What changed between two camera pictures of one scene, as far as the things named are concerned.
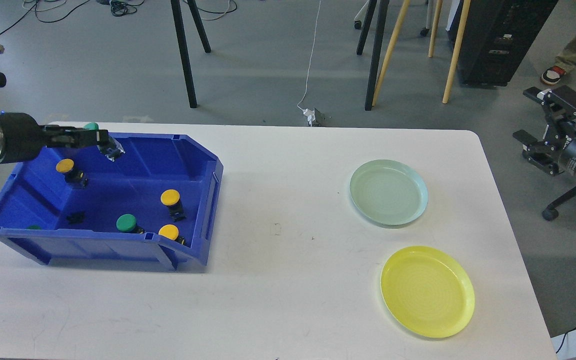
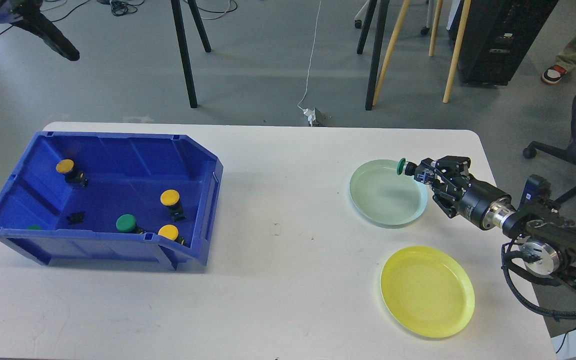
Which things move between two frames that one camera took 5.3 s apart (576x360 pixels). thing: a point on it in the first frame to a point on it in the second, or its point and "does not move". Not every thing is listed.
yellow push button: [65, 166] does not move
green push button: [91, 126] to [406, 167]
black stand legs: [383, 15] does not move
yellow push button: [171, 198] does not move
